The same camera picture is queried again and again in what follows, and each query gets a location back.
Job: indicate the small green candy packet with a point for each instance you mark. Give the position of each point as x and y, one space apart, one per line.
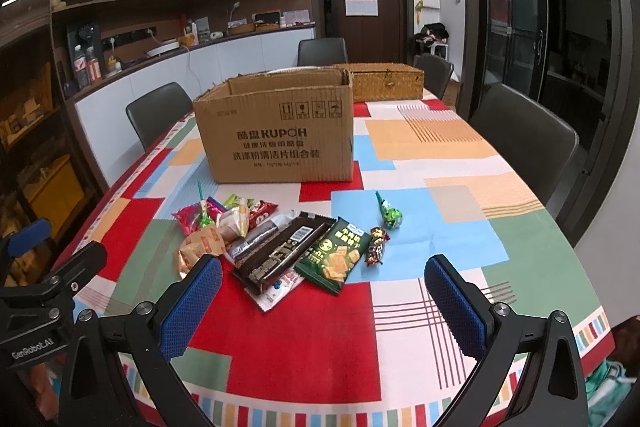
233 200

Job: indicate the brown cardboard box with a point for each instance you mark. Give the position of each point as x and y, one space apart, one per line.
279 127

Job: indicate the green cracker snack bag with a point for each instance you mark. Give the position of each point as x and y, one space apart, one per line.
329 261

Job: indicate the dark chair far end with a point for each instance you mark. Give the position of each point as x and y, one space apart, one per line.
322 52

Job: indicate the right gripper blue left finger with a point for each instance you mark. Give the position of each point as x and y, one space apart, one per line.
95 390

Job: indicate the dark chair left near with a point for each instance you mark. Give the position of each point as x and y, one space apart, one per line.
154 113

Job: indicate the white red snack packet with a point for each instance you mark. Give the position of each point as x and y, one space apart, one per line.
278 290

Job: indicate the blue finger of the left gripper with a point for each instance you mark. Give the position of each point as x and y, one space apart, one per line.
23 241
70 277

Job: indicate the green yellow lollipop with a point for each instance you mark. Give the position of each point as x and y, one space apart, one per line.
204 217

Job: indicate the woven wicker basket box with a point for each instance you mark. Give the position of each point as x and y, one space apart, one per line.
377 82

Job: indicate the colourful patterned tablecloth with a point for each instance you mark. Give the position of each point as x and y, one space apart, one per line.
351 337

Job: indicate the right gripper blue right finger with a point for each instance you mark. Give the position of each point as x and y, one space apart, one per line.
551 390

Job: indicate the dark chair right far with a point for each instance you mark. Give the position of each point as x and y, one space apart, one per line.
437 72

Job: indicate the dark chair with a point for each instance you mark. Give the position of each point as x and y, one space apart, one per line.
154 113
537 144
437 72

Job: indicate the dark brown chocolate bar packet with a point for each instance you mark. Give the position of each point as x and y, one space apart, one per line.
281 251

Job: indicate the black glass cabinet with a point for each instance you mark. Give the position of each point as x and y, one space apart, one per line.
580 60

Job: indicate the dark chair right near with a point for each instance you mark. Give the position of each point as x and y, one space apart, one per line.
537 144

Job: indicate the small dark candy wrapper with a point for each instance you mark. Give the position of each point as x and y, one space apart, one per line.
376 248

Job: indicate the red brown candy packet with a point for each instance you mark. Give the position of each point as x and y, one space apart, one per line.
260 210

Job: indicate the clear wrapped pastry packet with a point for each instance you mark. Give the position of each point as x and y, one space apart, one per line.
233 223

